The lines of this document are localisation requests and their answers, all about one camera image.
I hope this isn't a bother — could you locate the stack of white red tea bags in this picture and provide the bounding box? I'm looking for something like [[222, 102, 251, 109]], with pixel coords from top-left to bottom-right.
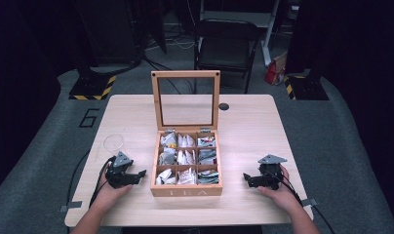
[[177, 167, 198, 186]]

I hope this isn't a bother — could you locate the grey tape strip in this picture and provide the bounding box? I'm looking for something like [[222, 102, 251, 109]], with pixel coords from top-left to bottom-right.
[[301, 197, 319, 208], [59, 200, 84, 214]]

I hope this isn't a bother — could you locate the white floor cable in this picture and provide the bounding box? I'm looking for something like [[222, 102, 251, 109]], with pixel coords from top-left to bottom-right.
[[145, 36, 197, 52]]

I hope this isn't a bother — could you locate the stack of grey tea bags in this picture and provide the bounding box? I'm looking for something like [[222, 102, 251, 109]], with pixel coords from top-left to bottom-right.
[[158, 147, 177, 166]]

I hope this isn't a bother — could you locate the wooden tea box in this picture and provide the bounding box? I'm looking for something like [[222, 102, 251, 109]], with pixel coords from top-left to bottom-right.
[[150, 69, 224, 198]]

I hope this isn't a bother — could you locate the person's left hand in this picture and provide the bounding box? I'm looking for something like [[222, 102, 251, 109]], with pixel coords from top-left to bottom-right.
[[93, 164, 135, 211]]

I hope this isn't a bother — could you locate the black folding chair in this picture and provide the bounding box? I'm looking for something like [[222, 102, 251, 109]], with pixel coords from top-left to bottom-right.
[[193, 18, 263, 96]]

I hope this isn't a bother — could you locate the red paper bag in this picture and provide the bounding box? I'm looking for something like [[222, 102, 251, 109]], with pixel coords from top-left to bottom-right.
[[263, 51, 289, 87]]

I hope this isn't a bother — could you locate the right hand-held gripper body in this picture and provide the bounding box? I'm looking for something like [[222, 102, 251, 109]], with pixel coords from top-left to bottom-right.
[[256, 153, 288, 191]]

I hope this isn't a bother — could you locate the black floor cable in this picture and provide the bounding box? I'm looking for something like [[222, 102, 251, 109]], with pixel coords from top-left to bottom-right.
[[65, 148, 92, 234]]

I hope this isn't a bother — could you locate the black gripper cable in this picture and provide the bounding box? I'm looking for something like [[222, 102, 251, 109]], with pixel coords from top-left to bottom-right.
[[266, 170, 336, 234], [88, 155, 117, 209]]

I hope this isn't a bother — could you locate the stack of teal tea bags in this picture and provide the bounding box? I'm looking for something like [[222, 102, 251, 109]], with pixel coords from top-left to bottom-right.
[[197, 169, 220, 185], [197, 136, 217, 148], [198, 148, 217, 166]]

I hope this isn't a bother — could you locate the person's right hand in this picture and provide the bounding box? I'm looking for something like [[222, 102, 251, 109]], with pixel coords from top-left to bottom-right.
[[256, 164, 304, 214]]

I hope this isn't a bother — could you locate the black curtain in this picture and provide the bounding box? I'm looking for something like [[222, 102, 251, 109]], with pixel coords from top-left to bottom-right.
[[0, 0, 89, 199], [284, 0, 394, 225]]

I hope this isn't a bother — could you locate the clear glass cup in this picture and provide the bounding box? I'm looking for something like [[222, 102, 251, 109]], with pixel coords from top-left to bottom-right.
[[102, 133, 126, 158]]

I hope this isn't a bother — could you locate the yellow black striped stand base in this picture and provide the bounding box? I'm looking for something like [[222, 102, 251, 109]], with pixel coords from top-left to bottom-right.
[[68, 73, 117, 101], [283, 73, 330, 101]]

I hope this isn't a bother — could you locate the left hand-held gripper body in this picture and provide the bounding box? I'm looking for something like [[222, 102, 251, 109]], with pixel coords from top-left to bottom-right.
[[104, 150, 137, 190]]

